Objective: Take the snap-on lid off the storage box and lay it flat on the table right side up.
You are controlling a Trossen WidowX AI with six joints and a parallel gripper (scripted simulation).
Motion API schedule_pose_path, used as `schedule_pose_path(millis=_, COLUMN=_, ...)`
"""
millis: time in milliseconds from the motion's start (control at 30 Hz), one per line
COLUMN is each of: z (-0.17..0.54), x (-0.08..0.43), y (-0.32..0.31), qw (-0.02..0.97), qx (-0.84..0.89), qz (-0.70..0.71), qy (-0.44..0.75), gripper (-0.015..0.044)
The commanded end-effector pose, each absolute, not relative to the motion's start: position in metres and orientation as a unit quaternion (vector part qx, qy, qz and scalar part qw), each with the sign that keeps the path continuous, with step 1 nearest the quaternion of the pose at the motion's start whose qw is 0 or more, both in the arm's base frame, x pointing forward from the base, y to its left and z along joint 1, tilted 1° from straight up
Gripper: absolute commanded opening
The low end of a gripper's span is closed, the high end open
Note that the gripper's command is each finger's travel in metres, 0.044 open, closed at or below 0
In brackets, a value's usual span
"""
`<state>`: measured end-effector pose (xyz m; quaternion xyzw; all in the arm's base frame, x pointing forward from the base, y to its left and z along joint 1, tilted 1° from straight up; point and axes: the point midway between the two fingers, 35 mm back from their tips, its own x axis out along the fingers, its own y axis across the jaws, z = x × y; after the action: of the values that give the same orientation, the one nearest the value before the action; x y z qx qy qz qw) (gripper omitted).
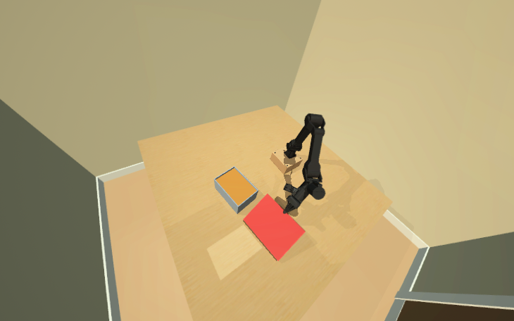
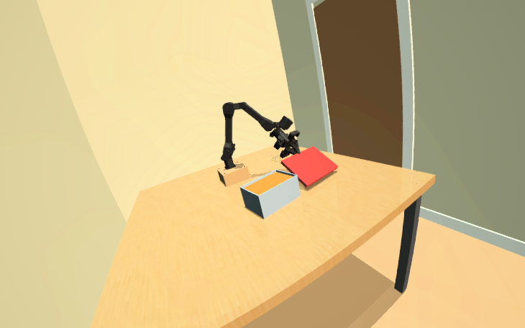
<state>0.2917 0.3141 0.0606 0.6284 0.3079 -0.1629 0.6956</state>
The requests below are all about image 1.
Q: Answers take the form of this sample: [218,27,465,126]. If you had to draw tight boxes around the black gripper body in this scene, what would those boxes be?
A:
[287,186,309,209]

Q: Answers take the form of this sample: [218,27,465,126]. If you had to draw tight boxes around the open white box with orange contents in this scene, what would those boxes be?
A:
[214,166,258,214]

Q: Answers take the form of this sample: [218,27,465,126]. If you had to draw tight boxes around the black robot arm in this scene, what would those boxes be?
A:
[284,113,326,200]

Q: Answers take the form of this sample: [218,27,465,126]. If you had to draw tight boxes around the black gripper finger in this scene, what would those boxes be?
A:
[283,201,296,214]

